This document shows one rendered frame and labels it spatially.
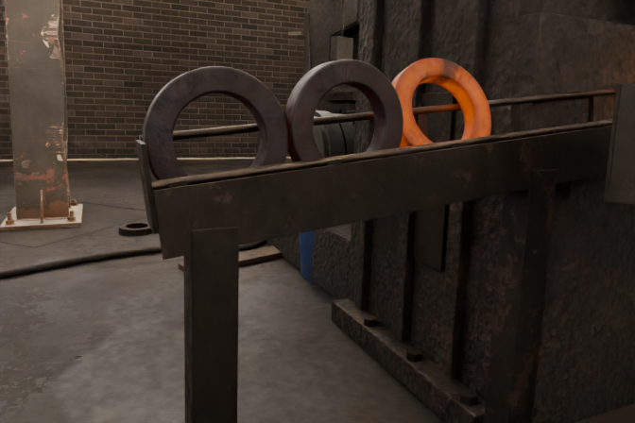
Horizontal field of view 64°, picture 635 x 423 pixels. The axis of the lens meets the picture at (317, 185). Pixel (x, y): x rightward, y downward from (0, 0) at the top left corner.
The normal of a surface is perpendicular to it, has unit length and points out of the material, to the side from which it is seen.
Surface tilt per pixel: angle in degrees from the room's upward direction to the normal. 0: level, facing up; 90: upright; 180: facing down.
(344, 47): 90
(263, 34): 90
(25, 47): 90
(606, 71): 90
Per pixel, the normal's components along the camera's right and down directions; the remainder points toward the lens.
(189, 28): 0.40, 0.14
